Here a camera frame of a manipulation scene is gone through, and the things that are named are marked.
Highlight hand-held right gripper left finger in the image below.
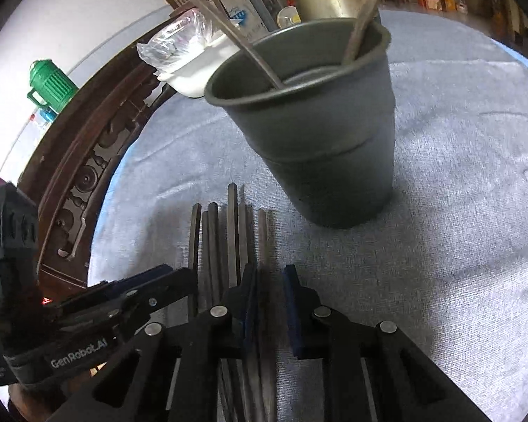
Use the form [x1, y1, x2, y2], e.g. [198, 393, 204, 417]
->
[48, 264, 265, 422]

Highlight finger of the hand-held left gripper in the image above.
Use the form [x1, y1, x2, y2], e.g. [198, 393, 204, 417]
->
[86, 264, 174, 304]
[110, 267, 199, 344]

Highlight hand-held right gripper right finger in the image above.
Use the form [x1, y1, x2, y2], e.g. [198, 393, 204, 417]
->
[282, 264, 494, 422]

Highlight bundle of dark chopsticks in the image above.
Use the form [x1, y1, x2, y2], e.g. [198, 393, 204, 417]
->
[187, 182, 278, 422]

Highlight grey metal utensil cup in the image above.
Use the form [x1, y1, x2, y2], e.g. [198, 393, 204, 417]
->
[205, 18, 395, 228]

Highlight thin dark chopstick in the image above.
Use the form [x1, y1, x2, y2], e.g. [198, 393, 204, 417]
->
[147, 0, 288, 92]
[341, 0, 390, 66]

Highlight carved dark wooden furniture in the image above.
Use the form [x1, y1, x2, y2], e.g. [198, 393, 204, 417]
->
[15, 0, 230, 304]

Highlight green plastic jug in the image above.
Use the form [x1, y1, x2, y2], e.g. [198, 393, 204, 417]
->
[26, 59, 80, 114]

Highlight grey-blue towel cloth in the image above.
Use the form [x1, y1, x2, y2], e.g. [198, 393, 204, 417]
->
[88, 9, 528, 422]

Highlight white bowl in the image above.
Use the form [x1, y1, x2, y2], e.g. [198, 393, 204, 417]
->
[156, 31, 239, 98]

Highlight white box with blue label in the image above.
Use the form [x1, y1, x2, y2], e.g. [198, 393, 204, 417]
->
[194, 0, 270, 40]

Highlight small glass jar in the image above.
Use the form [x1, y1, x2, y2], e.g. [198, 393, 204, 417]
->
[277, 6, 302, 30]

